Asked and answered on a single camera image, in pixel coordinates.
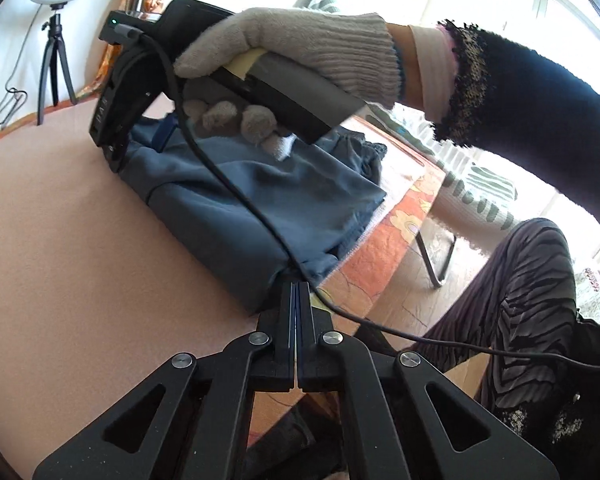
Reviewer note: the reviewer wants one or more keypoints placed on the orange floral bedcover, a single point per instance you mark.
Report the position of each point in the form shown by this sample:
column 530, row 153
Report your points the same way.
column 380, row 245

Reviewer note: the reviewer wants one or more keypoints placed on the person's legs striped trousers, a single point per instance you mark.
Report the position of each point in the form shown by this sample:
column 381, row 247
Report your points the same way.
column 520, row 310

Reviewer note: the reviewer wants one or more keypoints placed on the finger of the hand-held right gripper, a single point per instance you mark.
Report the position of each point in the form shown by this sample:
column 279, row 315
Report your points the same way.
column 118, row 157
column 165, row 132

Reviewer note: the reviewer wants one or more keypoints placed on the metal frame chair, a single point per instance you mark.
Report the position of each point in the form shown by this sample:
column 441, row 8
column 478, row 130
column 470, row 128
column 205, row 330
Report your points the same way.
column 436, row 255

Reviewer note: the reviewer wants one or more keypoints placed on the floral cushion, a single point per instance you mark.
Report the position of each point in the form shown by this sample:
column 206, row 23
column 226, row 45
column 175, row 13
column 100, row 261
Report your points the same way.
column 597, row 285

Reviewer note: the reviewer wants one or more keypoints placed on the person's right forearm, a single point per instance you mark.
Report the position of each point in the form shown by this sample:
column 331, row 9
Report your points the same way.
column 530, row 110

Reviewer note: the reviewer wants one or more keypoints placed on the pink blanket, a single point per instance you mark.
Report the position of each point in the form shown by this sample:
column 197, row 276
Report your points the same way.
column 79, row 260

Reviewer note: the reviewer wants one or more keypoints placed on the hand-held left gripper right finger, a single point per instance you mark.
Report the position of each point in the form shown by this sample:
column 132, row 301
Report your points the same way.
column 303, row 321

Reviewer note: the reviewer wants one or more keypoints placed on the dark grey pants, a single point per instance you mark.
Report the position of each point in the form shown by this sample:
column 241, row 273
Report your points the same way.
column 219, row 232

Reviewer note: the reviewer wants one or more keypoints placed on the black tripod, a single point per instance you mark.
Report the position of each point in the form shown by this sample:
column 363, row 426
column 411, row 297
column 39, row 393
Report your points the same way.
column 54, row 47

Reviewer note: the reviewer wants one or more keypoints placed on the person's right hand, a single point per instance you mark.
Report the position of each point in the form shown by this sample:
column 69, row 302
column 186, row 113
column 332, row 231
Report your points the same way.
column 305, row 45

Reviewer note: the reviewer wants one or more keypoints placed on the window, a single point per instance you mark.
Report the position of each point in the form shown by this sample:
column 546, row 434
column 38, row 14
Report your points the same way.
column 570, row 20

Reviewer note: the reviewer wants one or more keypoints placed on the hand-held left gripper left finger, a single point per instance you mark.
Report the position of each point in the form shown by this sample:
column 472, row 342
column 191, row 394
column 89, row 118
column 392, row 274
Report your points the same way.
column 286, row 321

